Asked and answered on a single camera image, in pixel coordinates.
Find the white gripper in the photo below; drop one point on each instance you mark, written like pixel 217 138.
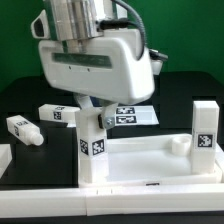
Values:
pixel 114 67

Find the white desk top tray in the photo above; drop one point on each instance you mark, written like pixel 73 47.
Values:
pixel 154 160

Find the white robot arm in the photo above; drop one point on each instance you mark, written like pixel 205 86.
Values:
pixel 74 22

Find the paper sheet with markers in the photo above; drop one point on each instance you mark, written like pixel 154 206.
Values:
pixel 124 116

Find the white front fence bar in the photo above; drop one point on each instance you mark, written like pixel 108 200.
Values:
pixel 107 201

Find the white fence bar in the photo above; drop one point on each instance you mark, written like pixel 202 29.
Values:
pixel 107 201
pixel 5 157

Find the white left fence bar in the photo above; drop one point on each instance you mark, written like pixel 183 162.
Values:
pixel 5 157

